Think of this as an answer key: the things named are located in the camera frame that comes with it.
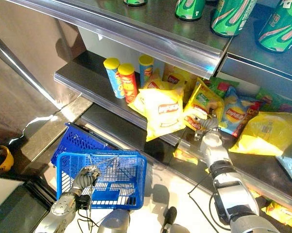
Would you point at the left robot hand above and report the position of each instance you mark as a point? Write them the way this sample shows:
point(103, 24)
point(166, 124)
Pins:
point(86, 177)

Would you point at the dark shelf board with snacks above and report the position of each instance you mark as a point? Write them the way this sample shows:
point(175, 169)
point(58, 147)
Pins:
point(92, 77)

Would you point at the blue chip bag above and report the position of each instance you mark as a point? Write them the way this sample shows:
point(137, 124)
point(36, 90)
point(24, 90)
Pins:
point(234, 112)

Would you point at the red chip bag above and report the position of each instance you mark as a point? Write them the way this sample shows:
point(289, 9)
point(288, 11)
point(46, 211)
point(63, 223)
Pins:
point(251, 114)

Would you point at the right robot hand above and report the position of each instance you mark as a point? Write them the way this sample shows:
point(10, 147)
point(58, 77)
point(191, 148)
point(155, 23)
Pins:
point(209, 123)

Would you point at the silver robot left leg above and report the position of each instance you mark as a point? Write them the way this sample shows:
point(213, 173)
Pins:
point(115, 222)

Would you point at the large yellow chip bag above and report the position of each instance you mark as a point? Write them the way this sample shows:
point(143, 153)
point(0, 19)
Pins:
point(269, 133)
point(162, 111)

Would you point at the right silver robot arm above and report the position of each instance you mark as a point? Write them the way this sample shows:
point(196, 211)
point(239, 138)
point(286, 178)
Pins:
point(229, 191)

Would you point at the white flat board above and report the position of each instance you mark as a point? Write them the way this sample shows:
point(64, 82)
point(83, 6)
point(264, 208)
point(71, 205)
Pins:
point(5, 190)

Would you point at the grey metal shelf board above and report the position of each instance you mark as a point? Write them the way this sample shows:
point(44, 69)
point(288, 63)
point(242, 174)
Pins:
point(264, 60)
point(145, 26)

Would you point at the pale blue snack bag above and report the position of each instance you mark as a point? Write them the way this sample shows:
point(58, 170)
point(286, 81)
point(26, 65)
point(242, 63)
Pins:
point(291, 165)

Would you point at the silver robot right leg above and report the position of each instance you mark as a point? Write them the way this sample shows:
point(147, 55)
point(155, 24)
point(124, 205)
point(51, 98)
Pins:
point(171, 221)

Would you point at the green soda can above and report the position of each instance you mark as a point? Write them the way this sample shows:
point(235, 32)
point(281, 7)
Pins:
point(230, 15)
point(280, 29)
point(135, 2)
point(189, 8)

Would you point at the silver robot leg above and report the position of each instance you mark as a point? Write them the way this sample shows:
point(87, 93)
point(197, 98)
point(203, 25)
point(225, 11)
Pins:
point(171, 221)
point(115, 222)

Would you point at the yellow round container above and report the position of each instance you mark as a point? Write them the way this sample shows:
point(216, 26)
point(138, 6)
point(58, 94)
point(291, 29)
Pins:
point(5, 159)

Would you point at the red chip can yellow lid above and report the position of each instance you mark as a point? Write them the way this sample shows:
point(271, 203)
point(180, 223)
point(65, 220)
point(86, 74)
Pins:
point(129, 83)

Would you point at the blue chip can yellow lid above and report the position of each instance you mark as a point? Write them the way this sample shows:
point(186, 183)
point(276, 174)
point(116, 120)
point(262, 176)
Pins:
point(114, 77)
point(145, 69)

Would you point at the yellow chip bag green label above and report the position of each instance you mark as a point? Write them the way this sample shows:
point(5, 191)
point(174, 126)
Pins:
point(201, 102)

